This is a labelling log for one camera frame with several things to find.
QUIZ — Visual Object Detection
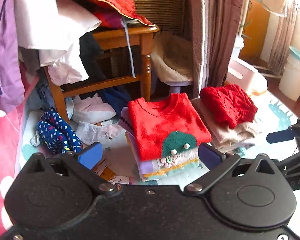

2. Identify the navy polka dot garment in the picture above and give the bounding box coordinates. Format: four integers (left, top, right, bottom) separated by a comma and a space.
37, 107, 83, 154

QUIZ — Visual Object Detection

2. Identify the stack of folded clothes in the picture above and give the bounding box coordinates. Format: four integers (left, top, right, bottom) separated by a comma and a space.
119, 107, 199, 181

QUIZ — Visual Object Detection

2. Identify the dinosaur print play mat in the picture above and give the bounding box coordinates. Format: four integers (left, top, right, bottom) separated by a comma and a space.
14, 89, 300, 240

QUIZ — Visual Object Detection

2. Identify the white plastic bucket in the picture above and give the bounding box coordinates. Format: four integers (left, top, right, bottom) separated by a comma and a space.
279, 46, 300, 101

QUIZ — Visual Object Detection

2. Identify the white cloth pile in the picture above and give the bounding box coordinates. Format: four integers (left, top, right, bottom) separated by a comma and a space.
14, 0, 101, 86

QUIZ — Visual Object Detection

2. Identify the purple garment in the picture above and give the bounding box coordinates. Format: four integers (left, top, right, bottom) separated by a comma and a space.
0, 0, 24, 113

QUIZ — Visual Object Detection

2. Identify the beige folded garment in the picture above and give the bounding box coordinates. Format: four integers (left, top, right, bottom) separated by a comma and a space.
191, 98, 261, 152

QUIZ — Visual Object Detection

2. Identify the red cable knit sweater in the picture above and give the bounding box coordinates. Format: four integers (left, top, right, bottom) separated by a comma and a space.
199, 84, 258, 129

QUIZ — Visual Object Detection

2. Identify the white orange storage box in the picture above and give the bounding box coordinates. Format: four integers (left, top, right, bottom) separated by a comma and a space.
225, 58, 268, 95

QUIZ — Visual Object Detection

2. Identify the wooden chair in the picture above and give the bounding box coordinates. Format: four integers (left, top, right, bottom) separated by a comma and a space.
44, 25, 160, 122

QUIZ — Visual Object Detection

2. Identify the brown curtain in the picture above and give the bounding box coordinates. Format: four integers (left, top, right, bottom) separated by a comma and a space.
189, 0, 243, 97

